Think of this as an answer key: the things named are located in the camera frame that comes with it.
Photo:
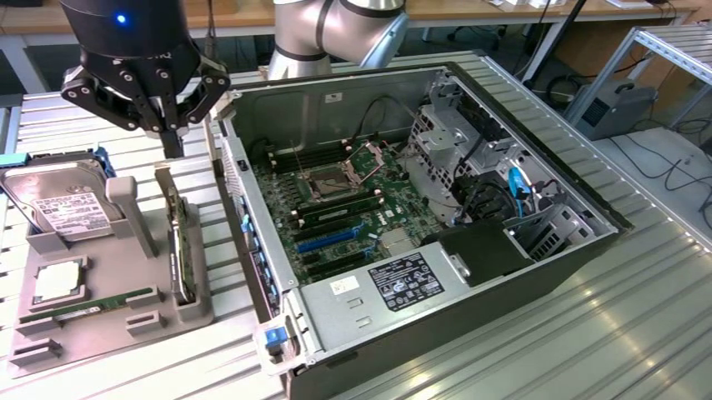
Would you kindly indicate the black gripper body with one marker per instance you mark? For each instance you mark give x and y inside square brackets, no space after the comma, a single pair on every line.
[134,41]

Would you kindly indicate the graphics card with metal bracket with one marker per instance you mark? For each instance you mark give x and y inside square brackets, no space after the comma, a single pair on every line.
[181,250]

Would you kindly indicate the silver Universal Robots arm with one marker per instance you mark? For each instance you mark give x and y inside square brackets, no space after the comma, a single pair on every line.
[312,33]

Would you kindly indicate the blue disk caddy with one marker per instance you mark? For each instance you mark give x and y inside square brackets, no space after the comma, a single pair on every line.
[11,160]

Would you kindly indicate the thin metal locking lever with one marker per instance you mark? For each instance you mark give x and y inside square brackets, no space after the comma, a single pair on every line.
[300,160]

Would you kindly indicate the silver hard disk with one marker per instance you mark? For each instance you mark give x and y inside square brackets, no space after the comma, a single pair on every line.
[34,191]

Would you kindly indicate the CPU socket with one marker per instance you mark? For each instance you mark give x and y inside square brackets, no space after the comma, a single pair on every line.
[328,183]

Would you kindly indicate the metal socket cover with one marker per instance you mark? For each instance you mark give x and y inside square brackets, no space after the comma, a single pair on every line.
[368,160]

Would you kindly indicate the grey plastic parts rack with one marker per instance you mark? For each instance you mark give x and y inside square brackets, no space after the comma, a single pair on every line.
[112,266]

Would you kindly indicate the long black expansion slot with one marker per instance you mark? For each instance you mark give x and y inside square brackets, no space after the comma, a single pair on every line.
[340,264]
[325,231]

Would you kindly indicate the blue expansion slot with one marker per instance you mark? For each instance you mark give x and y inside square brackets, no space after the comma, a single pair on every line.
[328,241]

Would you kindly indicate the silver perforated disk bay cage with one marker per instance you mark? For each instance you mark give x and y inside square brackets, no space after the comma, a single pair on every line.
[440,141]

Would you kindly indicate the silver CPU chip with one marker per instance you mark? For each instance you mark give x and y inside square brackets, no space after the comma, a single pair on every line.
[56,281]

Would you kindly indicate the short black expansion slot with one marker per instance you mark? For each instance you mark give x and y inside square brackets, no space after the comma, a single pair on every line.
[313,260]

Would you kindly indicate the green motherboard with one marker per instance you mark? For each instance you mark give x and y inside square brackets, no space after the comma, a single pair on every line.
[402,223]

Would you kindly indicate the small silver chipset heatsink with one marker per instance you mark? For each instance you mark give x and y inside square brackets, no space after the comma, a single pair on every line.
[398,242]

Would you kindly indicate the white carton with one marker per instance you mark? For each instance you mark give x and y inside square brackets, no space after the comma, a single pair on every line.
[528,3]

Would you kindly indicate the blue case latch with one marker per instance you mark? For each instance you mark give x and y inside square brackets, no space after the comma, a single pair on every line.
[276,336]

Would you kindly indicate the silver power supply unit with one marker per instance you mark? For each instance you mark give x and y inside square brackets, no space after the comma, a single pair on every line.
[345,321]

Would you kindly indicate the black slanted pole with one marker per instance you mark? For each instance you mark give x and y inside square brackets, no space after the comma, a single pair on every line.
[556,39]

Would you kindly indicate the black plastic air shroud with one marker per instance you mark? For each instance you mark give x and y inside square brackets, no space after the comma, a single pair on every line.
[484,254]

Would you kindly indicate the open black PC case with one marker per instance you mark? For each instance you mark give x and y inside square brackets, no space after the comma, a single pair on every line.
[502,300]

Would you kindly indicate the aluminium profile frame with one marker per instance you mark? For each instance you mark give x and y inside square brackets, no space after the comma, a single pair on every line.
[679,46]

